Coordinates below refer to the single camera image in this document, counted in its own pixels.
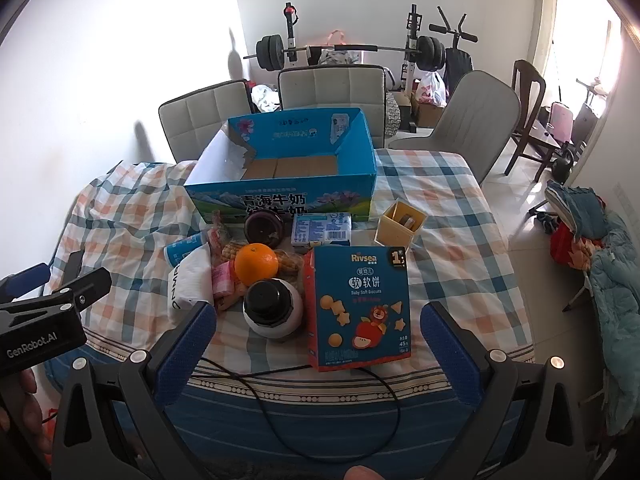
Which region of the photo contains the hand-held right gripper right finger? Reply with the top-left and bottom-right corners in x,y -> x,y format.
420,302 -> 596,480

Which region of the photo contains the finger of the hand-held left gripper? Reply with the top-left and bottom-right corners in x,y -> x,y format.
47,267 -> 113,311

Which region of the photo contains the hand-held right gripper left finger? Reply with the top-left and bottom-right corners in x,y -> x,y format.
52,301 -> 218,480

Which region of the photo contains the orange wet wipes packet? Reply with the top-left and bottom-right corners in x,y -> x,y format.
211,261 -> 248,311

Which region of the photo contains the blue and white can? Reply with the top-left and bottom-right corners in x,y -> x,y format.
165,234 -> 211,271

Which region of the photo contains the blue and red biscuit box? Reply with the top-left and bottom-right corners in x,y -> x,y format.
303,245 -> 412,372

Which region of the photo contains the orange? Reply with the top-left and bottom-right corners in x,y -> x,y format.
235,243 -> 279,286

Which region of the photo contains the blue cardboard box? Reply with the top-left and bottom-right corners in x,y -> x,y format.
183,107 -> 378,226

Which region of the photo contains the white and blue tissue pack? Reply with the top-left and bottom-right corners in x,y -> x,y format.
291,212 -> 352,247

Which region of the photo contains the person's left hand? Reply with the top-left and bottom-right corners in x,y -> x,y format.
0,367 -> 53,461

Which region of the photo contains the person's right hand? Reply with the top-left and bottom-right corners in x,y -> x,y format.
345,465 -> 387,480

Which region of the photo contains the checked tablecloth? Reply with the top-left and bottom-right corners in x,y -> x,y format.
42,147 -> 536,480

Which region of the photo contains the clear snack packet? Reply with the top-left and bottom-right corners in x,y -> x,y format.
207,212 -> 235,262

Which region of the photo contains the dark purple jar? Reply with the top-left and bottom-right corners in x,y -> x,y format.
244,210 -> 286,250

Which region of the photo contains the red cloth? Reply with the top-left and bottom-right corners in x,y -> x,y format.
550,222 -> 593,268

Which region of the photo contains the teal jacket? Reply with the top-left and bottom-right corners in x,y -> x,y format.
589,210 -> 640,436

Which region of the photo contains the blue denim cloth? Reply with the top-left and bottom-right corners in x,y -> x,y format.
545,182 -> 608,226

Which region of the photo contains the grey quilted chair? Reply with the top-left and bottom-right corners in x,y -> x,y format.
158,80 -> 256,163
277,65 -> 388,148

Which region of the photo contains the grey smooth-backed chair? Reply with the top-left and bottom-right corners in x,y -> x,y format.
387,70 -> 522,186

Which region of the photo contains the pink suitcase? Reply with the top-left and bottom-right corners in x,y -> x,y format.
550,101 -> 575,143

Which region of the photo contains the white and red plastic bag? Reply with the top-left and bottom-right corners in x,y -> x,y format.
417,71 -> 447,107

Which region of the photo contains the dark wooden chair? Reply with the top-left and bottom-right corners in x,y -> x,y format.
504,59 -> 563,181

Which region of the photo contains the black dip station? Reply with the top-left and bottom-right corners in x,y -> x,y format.
429,6 -> 478,82

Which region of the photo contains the barbell with black plates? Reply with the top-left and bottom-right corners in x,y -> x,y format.
243,35 -> 447,72

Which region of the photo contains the patterned cloth bag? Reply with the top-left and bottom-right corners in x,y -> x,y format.
318,49 -> 361,66

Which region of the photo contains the white barbell rack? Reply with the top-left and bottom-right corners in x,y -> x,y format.
281,2 -> 425,97

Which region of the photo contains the black cable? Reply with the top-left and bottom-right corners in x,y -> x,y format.
190,357 -> 401,461

